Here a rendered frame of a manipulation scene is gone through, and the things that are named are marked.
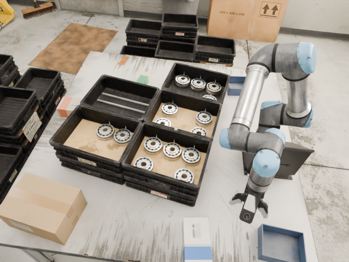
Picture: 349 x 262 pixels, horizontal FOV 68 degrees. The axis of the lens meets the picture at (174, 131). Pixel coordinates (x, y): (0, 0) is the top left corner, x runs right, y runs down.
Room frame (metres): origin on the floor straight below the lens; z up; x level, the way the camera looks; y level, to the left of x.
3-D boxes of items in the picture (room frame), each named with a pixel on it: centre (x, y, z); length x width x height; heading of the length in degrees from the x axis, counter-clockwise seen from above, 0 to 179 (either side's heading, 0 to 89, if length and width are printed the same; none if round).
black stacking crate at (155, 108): (1.07, -0.05, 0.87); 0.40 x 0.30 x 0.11; 77
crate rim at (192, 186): (0.77, 0.02, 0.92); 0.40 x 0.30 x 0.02; 77
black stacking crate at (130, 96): (1.16, 0.34, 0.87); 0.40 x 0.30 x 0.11; 77
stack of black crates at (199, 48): (2.38, -0.34, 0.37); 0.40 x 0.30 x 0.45; 87
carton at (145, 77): (1.51, 0.28, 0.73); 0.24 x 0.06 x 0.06; 167
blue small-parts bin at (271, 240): (0.42, -0.55, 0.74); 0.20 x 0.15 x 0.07; 82
